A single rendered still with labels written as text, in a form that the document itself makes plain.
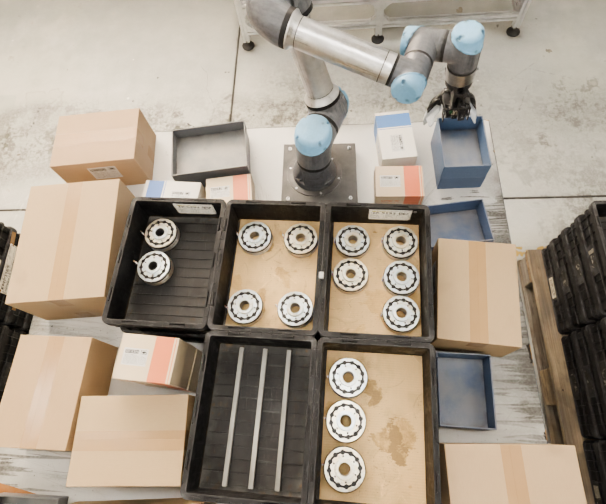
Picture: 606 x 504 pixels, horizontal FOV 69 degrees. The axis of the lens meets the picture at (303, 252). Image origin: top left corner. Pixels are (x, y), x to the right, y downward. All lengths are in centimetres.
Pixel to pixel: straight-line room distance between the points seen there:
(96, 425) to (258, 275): 59
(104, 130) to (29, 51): 206
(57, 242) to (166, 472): 76
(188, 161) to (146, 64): 164
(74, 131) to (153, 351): 90
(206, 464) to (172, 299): 47
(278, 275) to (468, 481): 72
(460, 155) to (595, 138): 139
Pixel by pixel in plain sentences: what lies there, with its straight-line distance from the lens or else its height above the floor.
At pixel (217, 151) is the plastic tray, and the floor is 75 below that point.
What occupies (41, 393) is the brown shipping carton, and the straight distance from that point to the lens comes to 146.
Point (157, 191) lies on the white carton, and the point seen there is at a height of 79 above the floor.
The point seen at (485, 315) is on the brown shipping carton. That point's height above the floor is 86.
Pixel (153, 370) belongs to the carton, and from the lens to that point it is 125.
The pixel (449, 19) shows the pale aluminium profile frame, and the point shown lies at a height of 13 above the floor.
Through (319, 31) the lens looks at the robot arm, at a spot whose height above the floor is 132.
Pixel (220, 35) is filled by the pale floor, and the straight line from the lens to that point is 328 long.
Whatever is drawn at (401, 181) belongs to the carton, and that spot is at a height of 77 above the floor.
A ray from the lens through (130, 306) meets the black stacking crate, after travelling 143.
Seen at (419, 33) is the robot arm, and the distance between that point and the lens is 123.
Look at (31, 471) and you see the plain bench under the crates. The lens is 164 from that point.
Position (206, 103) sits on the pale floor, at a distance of 289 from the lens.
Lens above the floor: 207
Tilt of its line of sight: 67 degrees down
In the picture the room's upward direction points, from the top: 12 degrees counter-clockwise
